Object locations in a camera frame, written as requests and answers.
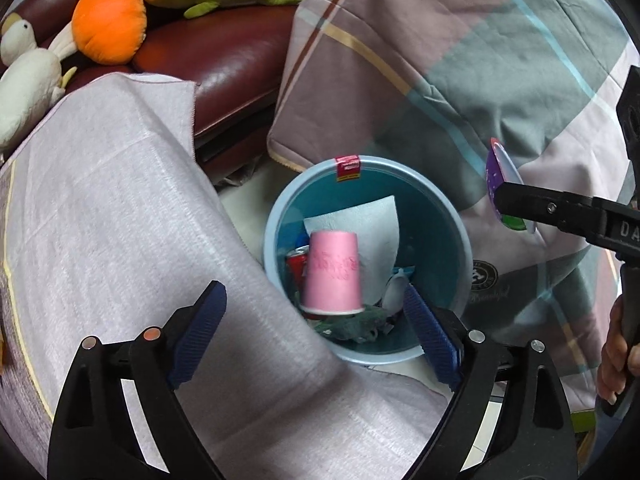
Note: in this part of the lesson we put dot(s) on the white duck plush toy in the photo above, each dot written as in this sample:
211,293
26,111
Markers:
25,85

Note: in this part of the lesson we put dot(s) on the person's right hand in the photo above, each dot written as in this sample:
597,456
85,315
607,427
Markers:
612,355

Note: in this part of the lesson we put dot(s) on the orange pumpkin plush toy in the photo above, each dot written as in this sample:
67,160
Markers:
107,22

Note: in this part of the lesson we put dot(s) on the pink paper cup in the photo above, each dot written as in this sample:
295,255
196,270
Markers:
332,272

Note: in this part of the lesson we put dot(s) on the dark green wrapper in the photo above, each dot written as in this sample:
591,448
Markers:
352,325

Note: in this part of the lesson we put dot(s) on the small blue plastic piece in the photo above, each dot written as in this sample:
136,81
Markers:
301,237

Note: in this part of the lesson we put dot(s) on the purple foil wrapper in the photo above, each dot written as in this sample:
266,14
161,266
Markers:
497,170

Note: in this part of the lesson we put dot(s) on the light blue plastic bin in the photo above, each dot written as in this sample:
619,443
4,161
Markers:
430,220

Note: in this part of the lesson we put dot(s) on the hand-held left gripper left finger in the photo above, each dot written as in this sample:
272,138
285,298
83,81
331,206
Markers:
197,332

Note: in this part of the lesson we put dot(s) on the white plastic container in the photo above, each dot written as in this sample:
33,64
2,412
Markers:
397,292

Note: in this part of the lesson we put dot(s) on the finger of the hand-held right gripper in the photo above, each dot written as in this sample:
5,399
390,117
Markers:
545,207

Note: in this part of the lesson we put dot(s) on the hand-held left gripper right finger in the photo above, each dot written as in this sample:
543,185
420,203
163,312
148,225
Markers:
430,335

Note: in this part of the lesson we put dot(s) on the maroon leather sofa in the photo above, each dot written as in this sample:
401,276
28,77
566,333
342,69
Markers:
215,70

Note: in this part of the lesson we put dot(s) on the white paper sheet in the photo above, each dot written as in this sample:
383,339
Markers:
377,240

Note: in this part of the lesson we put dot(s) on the red drink can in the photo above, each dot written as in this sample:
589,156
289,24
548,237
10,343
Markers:
297,266

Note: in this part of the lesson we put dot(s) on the plaid blanket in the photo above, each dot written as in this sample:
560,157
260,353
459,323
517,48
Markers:
425,60

